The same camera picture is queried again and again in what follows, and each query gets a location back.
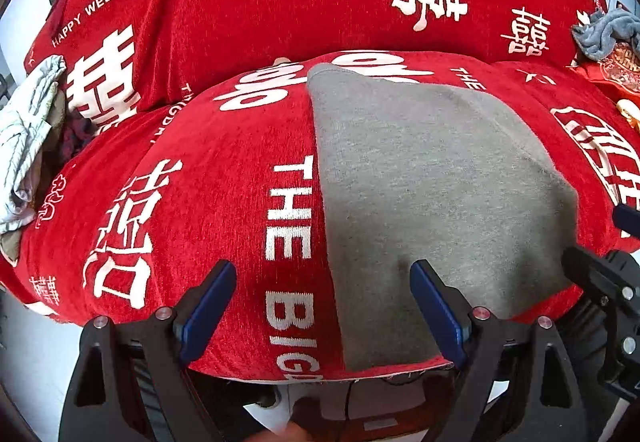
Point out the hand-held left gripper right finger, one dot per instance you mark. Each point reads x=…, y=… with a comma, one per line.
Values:
x=440, y=317

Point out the red printed sofa cover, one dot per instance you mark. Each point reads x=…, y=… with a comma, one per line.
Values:
x=200, y=121

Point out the dark patterned cloth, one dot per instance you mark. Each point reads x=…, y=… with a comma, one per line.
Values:
x=75, y=136

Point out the red embroidered cushion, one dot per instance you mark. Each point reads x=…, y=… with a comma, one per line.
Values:
x=618, y=67

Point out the pale yellow object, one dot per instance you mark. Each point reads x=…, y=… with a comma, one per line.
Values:
x=630, y=112

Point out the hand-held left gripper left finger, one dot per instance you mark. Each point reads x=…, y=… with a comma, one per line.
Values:
x=207, y=317

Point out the small pink object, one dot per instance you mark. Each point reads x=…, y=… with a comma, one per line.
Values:
x=282, y=61

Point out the white striped cloth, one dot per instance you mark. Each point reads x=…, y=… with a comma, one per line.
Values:
x=25, y=136

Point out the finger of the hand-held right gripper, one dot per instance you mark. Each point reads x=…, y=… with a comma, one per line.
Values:
x=629, y=221
x=587, y=272

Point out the grey sweater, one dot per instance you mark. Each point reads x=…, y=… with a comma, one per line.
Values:
x=425, y=171

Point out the blue-grey towel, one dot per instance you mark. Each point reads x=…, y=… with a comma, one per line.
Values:
x=607, y=29

